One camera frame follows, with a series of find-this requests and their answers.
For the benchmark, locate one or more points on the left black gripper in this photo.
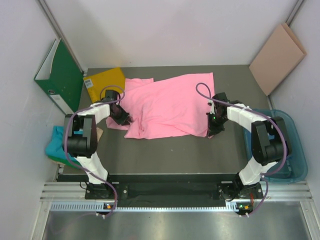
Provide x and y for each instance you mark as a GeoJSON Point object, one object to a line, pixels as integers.
{"type": "Point", "coordinates": [125, 117]}

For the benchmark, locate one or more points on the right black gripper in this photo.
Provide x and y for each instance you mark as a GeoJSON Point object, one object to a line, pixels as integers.
{"type": "Point", "coordinates": [212, 129]}

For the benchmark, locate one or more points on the pink t shirt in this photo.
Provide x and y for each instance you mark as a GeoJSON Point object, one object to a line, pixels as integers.
{"type": "Point", "coordinates": [166, 108]}

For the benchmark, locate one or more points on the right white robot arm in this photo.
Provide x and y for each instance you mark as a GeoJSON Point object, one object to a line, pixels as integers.
{"type": "Point", "coordinates": [270, 144]}

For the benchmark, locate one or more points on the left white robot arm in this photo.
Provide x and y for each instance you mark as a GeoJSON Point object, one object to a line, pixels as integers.
{"type": "Point", "coordinates": [80, 135]}

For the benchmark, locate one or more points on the blue t shirt in bin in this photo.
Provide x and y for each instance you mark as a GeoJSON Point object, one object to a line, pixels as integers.
{"type": "Point", "coordinates": [284, 172]}

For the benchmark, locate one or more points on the yellow padded envelope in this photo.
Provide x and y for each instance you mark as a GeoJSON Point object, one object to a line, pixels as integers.
{"type": "Point", "coordinates": [96, 84]}

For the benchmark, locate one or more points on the green folded t shirt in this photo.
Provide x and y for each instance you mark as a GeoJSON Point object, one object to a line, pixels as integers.
{"type": "Point", "coordinates": [60, 161]}

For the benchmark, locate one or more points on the teal folded t shirt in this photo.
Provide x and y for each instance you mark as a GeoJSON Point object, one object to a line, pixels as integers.
{"type": "Point", "coordinates": [54, 148]}

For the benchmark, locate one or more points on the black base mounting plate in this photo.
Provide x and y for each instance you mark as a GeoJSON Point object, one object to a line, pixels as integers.
{"type": "Point", "coordinates": [172, 190]}

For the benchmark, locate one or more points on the beige paper folder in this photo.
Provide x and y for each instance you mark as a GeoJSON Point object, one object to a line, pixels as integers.
{"type": "Point", "coordinates": [280, 54]}

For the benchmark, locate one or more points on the teal plastic bin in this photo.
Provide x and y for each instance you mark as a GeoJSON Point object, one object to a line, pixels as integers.
{"type": "Point", "coordinates": [298, 163]}

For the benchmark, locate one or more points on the green ring binder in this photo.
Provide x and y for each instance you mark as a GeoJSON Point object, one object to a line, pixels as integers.
{"type": "Point", "coordinates": [60, 78]}

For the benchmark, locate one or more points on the grey slotted cable duct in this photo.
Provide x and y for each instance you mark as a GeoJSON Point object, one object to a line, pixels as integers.
{"type": "Point", "coordinates": [106, 207]}

